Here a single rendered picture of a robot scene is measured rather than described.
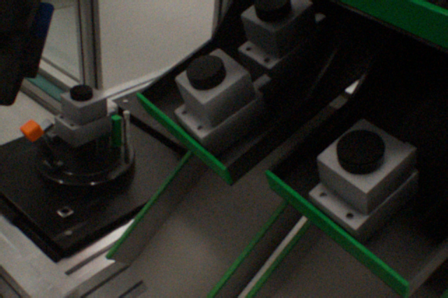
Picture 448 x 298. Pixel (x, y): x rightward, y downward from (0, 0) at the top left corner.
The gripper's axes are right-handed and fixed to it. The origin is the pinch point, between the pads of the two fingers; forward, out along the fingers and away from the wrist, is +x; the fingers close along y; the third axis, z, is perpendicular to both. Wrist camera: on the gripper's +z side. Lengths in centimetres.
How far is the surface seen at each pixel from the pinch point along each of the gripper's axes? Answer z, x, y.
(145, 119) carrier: -7.7, 32.3, -15.4
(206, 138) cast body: -19.1, -5.6, 11.0
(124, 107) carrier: -3.5, 33.5, -18.4
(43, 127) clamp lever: 2.3, 16.7, -2.0
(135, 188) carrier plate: -9.4, 25.5, 0.8
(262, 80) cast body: -23.2, -5.7, 4.5
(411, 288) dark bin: -33.2, -8.2, 22.0
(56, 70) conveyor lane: 12, 39, -29
